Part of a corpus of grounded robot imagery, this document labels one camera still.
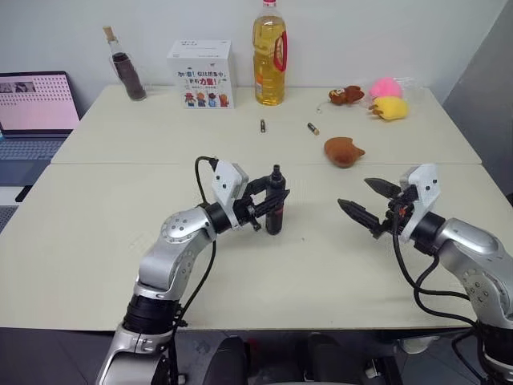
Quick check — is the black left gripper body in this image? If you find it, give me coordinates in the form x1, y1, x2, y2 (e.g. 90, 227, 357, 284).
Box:
232, 188, 269, 233

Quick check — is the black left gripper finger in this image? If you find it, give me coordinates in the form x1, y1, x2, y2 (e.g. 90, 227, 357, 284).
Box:
244, 175, 276, 197
255, 188, 292, 221

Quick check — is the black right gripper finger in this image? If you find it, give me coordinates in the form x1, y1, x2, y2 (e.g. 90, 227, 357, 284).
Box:
363, 176, 402, 199
337, 197, 382, 241

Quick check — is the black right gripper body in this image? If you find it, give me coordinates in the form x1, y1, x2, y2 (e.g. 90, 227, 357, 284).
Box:
374, 185, 418, 241

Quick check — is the small black bottle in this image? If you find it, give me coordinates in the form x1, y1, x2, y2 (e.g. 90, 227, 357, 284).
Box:
265, 163, 287, 237

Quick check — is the brown cat-shaped plush toy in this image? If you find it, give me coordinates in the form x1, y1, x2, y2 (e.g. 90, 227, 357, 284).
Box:
323, 136, 366, 169

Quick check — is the yellow paw plush toy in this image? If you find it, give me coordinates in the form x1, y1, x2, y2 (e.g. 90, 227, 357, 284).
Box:
367, 95, 410, 123

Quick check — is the brown monkey plush toy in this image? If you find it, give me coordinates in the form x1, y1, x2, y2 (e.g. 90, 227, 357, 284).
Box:
315, 84, 366, 114

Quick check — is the pink fluffy plush toy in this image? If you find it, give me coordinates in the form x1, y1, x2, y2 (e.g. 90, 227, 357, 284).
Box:
368, 77, 406, 100

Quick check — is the clear plastic bag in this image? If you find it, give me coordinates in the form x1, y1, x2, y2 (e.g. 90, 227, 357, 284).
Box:
398, 75, 426, 95

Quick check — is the yellow cooking oil bottle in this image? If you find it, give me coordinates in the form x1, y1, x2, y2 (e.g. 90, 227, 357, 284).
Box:
252, 0, 291, 107

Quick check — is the white cartoon printed box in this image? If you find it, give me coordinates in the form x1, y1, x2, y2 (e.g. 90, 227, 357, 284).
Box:
166, 38, 236, 111

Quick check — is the grey partition panel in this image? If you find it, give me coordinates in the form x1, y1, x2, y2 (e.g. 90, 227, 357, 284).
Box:
440, 0, 513, 228

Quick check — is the dark rounded shape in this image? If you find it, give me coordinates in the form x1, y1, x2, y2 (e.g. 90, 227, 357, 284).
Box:
206, 335, 250, 385

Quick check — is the corked glass bottle dark liquid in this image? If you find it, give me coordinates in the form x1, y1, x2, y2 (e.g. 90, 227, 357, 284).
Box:
101, 25, 148, 102

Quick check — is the open blue laptop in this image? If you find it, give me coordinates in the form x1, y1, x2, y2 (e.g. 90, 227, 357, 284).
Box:
0, 71, 82, 189

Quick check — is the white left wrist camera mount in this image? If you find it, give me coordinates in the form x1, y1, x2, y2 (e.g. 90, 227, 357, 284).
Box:
211, 160, 251, 214

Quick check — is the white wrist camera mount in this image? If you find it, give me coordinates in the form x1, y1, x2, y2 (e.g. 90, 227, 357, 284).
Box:
211, 160, 251, 214
399, 163, 442, 245

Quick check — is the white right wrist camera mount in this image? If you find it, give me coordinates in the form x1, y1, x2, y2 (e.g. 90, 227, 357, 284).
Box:
399, 163, 442, 245

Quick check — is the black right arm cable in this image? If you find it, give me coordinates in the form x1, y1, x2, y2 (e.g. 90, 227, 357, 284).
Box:
391, 206, 483, 379

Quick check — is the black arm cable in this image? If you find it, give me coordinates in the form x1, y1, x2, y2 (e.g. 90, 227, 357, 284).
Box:
391, 206, 483, 379
167, 155, 220, 385

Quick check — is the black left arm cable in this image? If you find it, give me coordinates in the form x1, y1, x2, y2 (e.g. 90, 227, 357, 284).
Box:
167, 155, 220, 385

